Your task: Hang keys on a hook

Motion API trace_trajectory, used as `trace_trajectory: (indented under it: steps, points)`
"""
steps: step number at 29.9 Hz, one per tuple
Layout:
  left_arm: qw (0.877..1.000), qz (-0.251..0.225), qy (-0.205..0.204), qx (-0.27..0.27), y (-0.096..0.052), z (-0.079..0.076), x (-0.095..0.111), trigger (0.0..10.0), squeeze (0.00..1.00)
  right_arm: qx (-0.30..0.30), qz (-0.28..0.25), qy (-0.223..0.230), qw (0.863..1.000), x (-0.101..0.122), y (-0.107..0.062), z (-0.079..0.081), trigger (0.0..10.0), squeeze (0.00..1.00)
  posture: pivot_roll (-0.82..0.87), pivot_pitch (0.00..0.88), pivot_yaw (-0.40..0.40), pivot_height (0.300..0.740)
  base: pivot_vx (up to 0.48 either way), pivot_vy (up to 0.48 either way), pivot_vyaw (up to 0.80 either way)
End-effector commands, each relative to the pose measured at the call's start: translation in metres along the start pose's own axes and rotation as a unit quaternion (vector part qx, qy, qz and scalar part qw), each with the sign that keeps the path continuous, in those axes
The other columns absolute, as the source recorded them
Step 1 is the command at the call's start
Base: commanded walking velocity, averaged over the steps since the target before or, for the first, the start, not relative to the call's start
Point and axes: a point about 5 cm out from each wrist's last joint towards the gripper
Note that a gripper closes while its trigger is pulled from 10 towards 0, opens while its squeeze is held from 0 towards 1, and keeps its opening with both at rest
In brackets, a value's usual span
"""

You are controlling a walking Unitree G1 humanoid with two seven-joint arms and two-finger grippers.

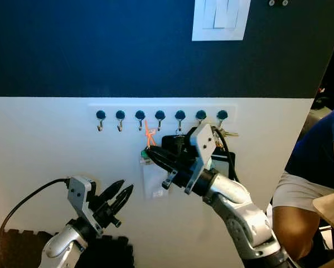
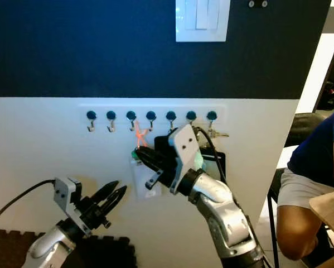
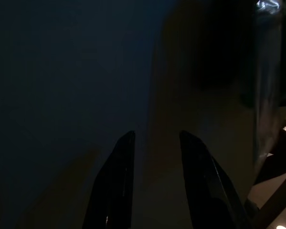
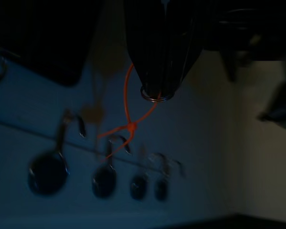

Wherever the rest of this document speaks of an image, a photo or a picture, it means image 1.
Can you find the white hook rail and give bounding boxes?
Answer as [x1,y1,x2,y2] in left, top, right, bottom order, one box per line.
[88,103,239,126]

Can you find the silver key bunch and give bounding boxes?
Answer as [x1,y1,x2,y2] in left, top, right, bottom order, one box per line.
[213,125,240,139]

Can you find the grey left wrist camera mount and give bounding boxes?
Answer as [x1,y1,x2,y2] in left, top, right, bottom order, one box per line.
[67,176,99,223]

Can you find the orange strap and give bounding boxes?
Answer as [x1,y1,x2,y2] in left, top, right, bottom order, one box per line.
[143,119,158,149]

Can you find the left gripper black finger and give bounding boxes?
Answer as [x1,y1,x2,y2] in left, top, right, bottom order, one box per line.
[95,179,126,208]
[107,185,134,217]

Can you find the seated man in blue shirt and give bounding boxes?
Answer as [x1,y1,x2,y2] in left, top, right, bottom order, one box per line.
[272,103,334,261]

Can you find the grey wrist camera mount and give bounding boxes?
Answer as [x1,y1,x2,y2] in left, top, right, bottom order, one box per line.
[183,121,217,195]
[67,176,99,223]

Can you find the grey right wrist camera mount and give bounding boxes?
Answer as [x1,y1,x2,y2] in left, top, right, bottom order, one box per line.
[183,121,217,195]

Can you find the keys with green tag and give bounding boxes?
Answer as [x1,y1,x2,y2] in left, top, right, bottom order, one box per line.
[140,148,155,166]

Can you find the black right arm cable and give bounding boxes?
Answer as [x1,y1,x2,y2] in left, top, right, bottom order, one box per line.
[211,127,237,182]

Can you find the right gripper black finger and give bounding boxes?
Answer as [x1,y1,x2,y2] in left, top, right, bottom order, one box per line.
[146,145,183,165]
[147,153,180,175]

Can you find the white light switch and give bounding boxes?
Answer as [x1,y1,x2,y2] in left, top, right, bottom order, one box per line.
[192,0,251,42]

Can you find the black foam floor mat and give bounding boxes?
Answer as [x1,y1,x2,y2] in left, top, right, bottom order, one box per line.
[0,227,135,268]

